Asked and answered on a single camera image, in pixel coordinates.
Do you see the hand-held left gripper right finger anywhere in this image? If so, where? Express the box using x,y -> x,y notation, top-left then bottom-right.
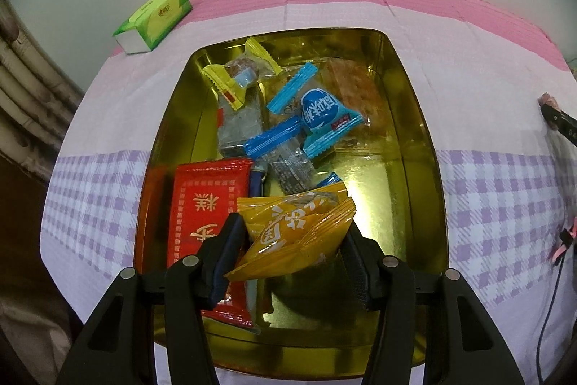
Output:
340,220 -> 526,385

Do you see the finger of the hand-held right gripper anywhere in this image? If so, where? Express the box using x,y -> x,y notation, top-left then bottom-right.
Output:
542,104 -> 577,146

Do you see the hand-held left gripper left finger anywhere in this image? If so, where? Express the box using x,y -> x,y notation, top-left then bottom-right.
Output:
55,211 -> 248,385

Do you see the red snack packet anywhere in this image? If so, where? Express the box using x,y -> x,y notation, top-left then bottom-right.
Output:
167,157 -> 255,329

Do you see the yellow snack packet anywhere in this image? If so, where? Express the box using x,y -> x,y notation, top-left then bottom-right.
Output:
224,181 -> 357,282

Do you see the gold tin box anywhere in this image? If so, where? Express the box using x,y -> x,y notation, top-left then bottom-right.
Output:
134,29 -> 450,368

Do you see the dark blue clear snack packet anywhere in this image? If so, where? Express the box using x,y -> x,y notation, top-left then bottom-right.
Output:
243,114 -> 345,196

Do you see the silver foil snack packet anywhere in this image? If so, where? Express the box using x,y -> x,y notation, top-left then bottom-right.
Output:
216,87 -> 267,160

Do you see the light blue snack packet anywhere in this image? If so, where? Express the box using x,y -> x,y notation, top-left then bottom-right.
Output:
267,62 -> 365,160

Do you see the small clear yellow-edged packet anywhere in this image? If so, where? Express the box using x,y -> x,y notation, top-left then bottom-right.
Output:
201,38 -> 282,111

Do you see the clear peanut brittle packet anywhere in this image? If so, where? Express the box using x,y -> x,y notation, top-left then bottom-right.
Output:
266,57 -> 391,128

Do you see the pink and purple checked tablecloth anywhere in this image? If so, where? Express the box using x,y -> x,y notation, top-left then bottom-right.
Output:
40,0 -> 575,385

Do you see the pink ribbon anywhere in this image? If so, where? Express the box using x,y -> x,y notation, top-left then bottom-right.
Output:
554,217 -> 577,264

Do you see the pale pink cloth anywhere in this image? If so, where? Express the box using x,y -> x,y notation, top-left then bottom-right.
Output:
0,299 -> 84,385

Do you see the green tissue pack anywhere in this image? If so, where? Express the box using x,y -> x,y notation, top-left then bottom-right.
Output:
112,0 -> 193,54

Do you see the black cable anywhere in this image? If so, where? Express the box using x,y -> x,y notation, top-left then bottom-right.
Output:
536,227 -> 577,385

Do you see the beige ribbed frame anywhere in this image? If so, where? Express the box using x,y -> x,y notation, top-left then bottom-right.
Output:
0,0 -> 86,183

